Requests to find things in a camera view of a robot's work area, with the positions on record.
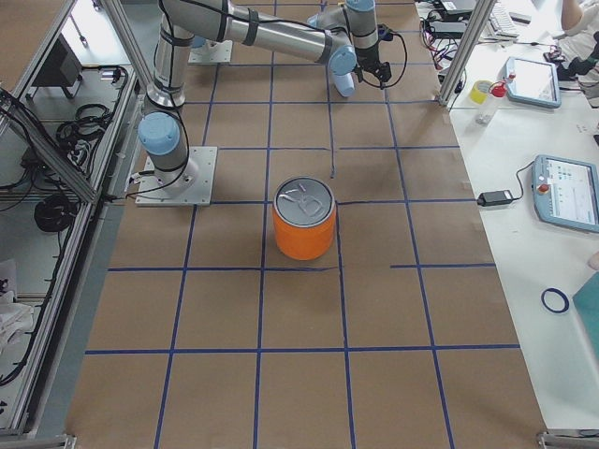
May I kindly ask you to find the yellow tape roll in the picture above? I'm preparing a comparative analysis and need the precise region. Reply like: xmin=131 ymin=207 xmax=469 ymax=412
xmin=469 ymin=80 xmax=493 ymax=105

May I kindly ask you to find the teal board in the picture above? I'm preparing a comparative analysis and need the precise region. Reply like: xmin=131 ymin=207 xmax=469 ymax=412
xmin=573 ymin=272 xmax=599 ymax=357

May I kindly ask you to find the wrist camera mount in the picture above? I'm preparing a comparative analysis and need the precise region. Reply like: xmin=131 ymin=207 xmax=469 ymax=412
xmin=377 ymin=23 xmax=394 ymax=42

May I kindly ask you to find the orange canister with grey lid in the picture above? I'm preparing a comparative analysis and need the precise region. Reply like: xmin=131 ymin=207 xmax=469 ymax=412
xmin=272 ymin=177 xmax=336 ymax=261

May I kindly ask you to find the teach pendant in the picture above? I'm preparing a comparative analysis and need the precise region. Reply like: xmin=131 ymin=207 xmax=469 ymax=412
xmin=504 ymin=56 xmax=562 ymax=109
xmin=532 ymin=154 xmax=598 ymax=233

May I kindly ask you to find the aluminium frame post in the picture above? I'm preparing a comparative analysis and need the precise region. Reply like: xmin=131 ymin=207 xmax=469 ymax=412
xmin=437 ymin=0 xmax=495 ymax=106

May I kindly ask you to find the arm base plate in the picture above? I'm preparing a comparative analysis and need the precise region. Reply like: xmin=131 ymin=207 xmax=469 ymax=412
xmin=188 ymin=36 xmax=233 ymax=65
xmin=135 ymin=146 xmax=218 ymax=207

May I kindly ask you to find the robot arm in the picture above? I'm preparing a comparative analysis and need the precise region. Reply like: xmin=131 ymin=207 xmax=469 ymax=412
xmin=134 ymin=1 xmax=399 ymax=206

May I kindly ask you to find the blue tape ring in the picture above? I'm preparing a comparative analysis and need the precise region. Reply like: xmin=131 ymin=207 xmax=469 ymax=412
xmin=541 ymin=287 xmax=571 ymax=314

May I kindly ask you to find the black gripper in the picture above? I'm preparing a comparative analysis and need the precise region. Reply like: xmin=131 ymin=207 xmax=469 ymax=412
xmin=353 ymin=46 xmax=392 ymax=89

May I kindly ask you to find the teach pendant near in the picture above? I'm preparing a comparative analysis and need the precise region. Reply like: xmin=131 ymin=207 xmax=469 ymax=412
xmin=532 ymin=154 xmax=598 ymax=233

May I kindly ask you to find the black power brick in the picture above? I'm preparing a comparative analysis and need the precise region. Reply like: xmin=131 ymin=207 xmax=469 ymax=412
xmin=476 ymin=190 xmax=515 ymax=207

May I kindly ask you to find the white cup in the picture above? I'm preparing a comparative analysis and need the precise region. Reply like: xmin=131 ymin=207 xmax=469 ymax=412
xmin=332 ymin=73 xmax=355 ymax=98

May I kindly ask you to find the teach pendant far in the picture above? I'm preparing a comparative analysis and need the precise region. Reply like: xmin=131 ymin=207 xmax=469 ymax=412
xmin=504 ymin=56 xmax=562 ymax=109

